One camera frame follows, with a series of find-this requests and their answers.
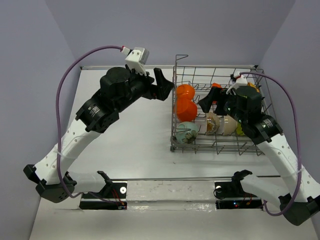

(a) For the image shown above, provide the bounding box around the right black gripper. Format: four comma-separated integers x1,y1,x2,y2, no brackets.
199,85,247,125

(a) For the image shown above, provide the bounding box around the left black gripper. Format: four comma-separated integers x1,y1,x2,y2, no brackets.
115,65,175,113

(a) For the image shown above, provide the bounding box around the yellow bowl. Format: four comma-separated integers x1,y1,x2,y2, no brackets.
247,82,260,93

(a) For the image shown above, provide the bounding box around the small white bowl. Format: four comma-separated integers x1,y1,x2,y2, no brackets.
176,84,196,101

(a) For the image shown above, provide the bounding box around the lime green bowl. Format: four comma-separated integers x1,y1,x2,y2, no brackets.
235,122,245,136

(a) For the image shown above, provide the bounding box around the orange square bowl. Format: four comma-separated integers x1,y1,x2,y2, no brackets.
173,97,198,122

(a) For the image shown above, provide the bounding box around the orange round bowl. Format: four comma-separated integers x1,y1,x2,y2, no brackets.
211,83,222,104

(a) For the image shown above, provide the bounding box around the beige painted ceramic bowl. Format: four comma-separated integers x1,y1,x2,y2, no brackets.
205,112,220,135

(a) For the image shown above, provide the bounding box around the pale green ceramic bowl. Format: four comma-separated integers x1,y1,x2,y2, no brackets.
175,121,201,144

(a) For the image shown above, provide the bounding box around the grey wire dish rack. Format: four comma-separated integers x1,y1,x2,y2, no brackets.
170,54,274,156

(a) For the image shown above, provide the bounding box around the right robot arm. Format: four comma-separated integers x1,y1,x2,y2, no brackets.
198,86,320,226

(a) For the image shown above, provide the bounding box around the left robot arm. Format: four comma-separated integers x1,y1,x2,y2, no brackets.
23,66,175,203

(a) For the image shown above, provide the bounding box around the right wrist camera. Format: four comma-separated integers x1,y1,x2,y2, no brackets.
226,71,248,95

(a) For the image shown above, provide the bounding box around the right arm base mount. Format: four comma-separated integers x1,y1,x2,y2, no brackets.
213,170,264,210

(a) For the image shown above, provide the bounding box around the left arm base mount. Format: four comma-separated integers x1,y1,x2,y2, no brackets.
79,171,128,211

